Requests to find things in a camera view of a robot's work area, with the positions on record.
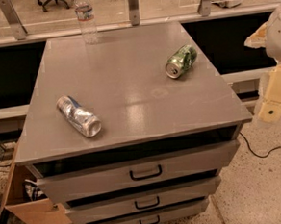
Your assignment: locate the green soda can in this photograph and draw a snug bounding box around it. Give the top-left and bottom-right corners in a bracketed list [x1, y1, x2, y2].
[166, 45, 197, 79]

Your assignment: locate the middle metal railing post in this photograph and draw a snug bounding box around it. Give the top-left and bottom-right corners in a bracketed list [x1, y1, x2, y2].
[128, 0, 141, 26]

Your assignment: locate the black floor cable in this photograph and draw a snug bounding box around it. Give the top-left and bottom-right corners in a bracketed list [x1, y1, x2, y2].
[239, 128, 281, 160]

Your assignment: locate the grey drawer cabinet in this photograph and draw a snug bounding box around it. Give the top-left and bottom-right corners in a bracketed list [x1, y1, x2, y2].
[14, 23, 252, 210]

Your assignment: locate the brown cardboard box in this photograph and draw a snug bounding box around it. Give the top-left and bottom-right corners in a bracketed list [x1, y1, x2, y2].
[0, 151, 71, 224]

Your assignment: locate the silver blue redbull can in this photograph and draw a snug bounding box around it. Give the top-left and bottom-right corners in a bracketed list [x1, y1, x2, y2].
[57, 96, 102, 137]

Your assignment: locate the left metal railing post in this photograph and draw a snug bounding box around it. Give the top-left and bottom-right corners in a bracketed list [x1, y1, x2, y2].
[0, 0, 27, 40]

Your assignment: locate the bottom grey drawer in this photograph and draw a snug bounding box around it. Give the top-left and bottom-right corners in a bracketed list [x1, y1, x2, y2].
[101, 198, 209, 224]

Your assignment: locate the right metal railing post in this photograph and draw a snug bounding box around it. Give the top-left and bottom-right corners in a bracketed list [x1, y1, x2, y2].
[198, 0, 212, 17]

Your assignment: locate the clear plastic water bottle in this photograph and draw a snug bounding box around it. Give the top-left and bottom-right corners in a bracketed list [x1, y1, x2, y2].
[74, 0, 98, 44]

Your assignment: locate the top grey drawer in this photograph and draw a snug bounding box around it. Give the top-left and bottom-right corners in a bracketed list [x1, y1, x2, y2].
[38, 140, 240, 203]

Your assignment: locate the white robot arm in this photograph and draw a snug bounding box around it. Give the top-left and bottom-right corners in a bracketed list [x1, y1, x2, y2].
[243, 2, 281, 123]

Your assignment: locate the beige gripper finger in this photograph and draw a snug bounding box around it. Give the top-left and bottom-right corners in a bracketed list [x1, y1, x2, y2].
[258, 63, 281, 123]

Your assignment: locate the grey drawer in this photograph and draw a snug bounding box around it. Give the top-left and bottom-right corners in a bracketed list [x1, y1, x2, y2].
[101, 198, 209, 224]
[65, 176, 221, 224]
[38, 140, 240, 203]

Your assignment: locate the metal railing post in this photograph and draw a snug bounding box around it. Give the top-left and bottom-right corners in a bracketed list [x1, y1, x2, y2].
[198, 0, 212, 17]
[128, 0, 141, 26]
[0, 0, 27, 40]

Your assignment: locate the middle grey drawer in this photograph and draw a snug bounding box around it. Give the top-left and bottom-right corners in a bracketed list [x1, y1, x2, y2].
[65, 176, 221, 224]

